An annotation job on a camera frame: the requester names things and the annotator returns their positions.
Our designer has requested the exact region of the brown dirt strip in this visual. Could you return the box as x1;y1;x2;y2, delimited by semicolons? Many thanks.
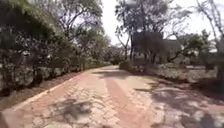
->
0;71;82;112

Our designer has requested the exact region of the leaning bare tree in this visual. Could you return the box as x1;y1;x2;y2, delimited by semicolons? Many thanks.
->
194;0;224;89

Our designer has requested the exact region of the group of tall trees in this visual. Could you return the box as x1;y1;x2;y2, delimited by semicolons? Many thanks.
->
114;0;193;68

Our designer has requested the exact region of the row of trees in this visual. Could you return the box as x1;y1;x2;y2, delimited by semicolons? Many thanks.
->
33;0;125;68

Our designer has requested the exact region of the grey building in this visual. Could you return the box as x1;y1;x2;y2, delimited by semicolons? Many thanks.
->
132;31;184;64

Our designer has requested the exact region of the low rough stone wall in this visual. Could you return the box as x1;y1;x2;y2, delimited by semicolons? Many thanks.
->
0;61;84;93

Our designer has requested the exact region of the tall green hedge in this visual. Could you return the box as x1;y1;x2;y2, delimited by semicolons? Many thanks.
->
0;0;84;96

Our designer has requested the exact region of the pale brick path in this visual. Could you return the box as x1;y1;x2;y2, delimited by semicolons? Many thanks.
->
0;65;224;128

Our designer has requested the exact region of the low green bush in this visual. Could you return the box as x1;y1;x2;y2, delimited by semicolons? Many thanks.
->
118;59;134;72

